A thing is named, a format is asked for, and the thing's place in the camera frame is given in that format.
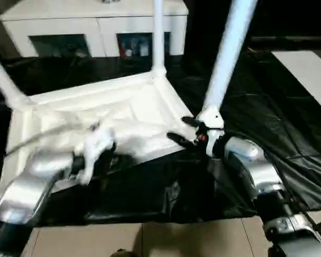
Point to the white plastic table top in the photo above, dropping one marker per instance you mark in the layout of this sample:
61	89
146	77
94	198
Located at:
109	93

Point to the white plastic table leg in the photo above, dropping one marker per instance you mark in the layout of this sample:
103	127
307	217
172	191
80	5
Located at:
5	77
159	34
227	53

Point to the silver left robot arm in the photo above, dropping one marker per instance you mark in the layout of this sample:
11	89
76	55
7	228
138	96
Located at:
24	192

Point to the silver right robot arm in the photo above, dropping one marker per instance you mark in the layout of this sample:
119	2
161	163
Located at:
256	166

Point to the black mat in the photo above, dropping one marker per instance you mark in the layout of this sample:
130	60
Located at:
270	120

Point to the white side table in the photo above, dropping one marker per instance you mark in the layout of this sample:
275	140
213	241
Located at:
305	72

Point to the black box with yellow label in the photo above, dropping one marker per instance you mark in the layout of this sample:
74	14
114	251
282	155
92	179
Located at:
283	18

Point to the white cabinet with glass doors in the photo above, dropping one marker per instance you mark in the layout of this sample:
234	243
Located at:
56	16

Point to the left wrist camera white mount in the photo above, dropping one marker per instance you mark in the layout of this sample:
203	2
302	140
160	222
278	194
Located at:
96	144

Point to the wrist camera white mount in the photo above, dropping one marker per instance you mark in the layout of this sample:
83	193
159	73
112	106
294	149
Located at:
211	117
96	144

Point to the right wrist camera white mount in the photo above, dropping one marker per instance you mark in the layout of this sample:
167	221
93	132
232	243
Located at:
211	117

